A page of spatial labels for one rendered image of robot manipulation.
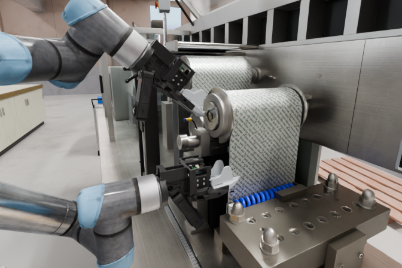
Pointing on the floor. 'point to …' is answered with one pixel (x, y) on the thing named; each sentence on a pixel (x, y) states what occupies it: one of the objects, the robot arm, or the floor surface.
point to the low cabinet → (20, 113)
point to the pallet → (375, 182)
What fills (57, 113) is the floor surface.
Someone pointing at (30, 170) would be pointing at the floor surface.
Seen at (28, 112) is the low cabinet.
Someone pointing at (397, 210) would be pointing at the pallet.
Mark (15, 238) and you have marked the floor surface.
